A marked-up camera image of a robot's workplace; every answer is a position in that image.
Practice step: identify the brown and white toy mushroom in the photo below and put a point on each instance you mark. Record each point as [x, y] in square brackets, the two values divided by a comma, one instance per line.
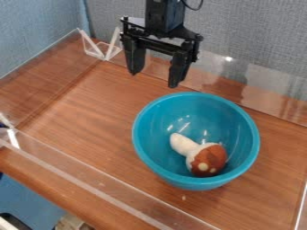
[205, 158]

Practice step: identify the clear acrylic corner bracket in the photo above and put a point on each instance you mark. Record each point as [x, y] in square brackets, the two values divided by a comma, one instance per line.
[102, 50]

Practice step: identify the blue plastic bowl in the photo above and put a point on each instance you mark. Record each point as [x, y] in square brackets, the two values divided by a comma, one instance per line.
[185, 120]

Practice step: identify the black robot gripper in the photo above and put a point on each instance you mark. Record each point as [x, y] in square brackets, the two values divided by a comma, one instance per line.
[161, 32]

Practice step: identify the clear acrylic barrier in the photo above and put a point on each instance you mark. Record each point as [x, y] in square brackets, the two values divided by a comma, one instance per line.
[257, 87]
[131, 200]

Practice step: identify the clear acrylic front barrier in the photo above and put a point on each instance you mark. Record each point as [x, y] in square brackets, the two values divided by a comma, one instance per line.
[131, 200]

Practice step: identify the clear acrylic back barrier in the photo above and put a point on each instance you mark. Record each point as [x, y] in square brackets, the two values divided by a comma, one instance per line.
[257, 87]

